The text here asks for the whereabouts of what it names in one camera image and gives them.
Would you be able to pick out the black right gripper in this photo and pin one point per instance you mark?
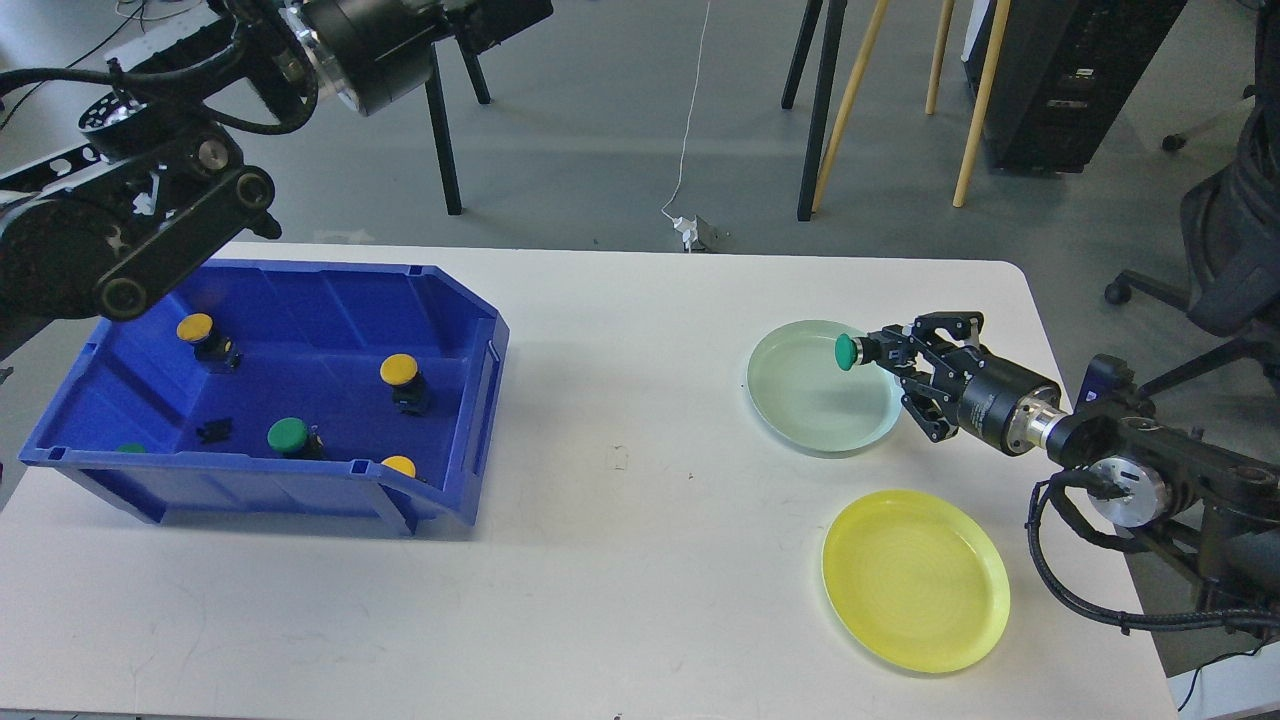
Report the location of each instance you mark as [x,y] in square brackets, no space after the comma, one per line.
[950,381]

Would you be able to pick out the green push button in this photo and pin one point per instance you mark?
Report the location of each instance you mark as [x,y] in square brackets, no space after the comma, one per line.
[851,351]
[293,438]

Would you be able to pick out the white plug adapter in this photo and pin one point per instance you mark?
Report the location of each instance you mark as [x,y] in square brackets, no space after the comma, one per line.
[697,234]

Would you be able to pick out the black computer case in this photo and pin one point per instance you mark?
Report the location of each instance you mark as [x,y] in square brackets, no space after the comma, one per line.
[1065,71]

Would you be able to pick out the black tripod right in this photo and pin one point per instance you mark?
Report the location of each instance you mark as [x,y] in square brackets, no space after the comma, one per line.
[823,21]

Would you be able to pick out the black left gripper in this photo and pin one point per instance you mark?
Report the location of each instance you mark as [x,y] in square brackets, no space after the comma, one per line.
[371,53]

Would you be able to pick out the yellow push button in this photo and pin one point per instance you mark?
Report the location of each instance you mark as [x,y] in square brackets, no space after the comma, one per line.
[211,347]
[409,390]

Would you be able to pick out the light green plate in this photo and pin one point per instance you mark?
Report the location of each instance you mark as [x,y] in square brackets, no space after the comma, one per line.
[799,390]

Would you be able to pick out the yellow plate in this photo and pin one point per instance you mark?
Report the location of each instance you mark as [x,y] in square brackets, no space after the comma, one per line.
[915,581]

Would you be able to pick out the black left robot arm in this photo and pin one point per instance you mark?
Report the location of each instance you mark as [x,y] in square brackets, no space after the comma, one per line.
[159,185]

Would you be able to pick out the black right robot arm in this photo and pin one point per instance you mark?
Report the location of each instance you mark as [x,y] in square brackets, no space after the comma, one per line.
[1124,482]

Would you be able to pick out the yellow push button front edge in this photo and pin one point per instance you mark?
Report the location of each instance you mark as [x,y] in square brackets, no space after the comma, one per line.
[405,466]

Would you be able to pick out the blue plastic storage bin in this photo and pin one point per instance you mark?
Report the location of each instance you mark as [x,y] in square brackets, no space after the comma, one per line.
[312,337]

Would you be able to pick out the small black part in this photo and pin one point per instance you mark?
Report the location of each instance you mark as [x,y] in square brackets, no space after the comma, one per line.
[215,431]

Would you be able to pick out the black office chair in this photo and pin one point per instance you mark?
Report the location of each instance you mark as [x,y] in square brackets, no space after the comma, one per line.
[1230,229]

